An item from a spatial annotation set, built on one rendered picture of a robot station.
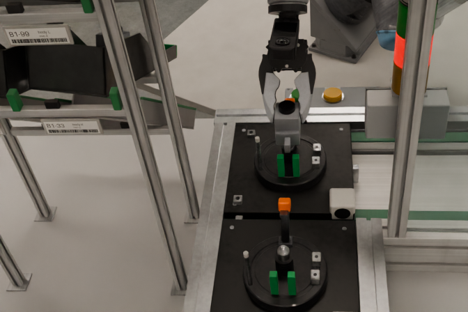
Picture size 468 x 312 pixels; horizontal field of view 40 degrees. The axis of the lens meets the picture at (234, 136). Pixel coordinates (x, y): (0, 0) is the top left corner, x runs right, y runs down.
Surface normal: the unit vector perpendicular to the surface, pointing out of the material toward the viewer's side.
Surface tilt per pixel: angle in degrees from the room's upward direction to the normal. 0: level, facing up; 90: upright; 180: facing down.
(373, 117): 90
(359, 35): 45
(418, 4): 90
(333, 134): 0
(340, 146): 0
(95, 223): 0
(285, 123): 90
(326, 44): 90
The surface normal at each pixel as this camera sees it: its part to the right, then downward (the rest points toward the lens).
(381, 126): -0.10, 0.70
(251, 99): -0.11, -0.72
